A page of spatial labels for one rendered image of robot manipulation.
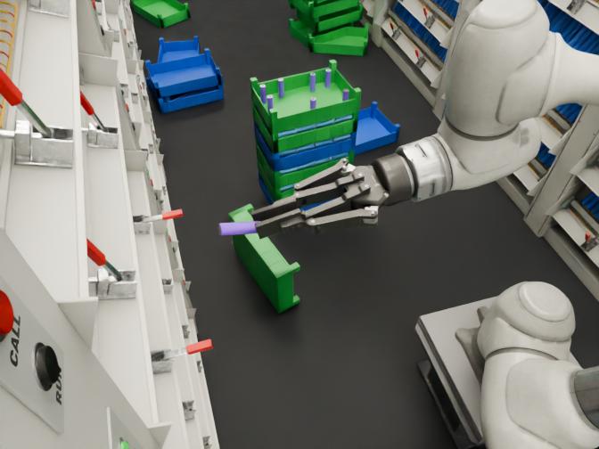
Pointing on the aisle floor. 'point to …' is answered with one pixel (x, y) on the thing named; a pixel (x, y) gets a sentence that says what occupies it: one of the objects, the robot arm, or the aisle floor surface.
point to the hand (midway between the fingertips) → (277, 217)
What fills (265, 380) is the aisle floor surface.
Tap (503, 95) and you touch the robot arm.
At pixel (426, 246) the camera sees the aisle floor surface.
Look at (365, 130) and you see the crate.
